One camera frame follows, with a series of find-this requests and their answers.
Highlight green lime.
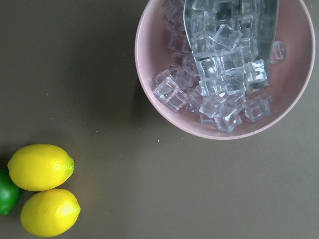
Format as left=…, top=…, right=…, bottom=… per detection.
left=0, top=169, right=20, bottom=216

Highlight pink bowl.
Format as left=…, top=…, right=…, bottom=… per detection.
left=135, top=0, right=316, bottom=140

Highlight metal ice scoop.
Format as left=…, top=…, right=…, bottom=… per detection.
left=183, top=0, right=279, bottom=89

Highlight whole lemon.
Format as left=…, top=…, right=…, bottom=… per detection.
left=20, top=188, right=81, bottom=237
left=7, top=144, right=75, bottom=191

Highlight clear ice cubes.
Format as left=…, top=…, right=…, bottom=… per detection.
left=153, top=0, right=273, bottom=132

